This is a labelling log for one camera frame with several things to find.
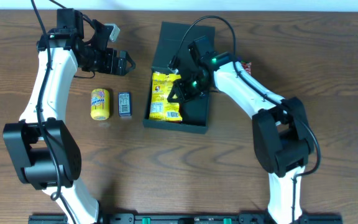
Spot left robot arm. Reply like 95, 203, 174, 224
2, 8, 135, 223

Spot black gift box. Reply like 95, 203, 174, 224
142, 21, 216, 135

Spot small dark blue gum pack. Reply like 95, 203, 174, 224
118, 92, 132, 117

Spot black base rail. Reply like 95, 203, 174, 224
28, 213, 343, 224

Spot yellow mentos bottle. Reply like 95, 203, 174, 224
90, 88, 110, 121

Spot kitkat milo bar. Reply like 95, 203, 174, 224
241, 61, 252, 75

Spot yellow candy bag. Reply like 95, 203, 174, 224
149, 72, 182, 122

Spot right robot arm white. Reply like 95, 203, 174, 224
167, 36, 321, 223

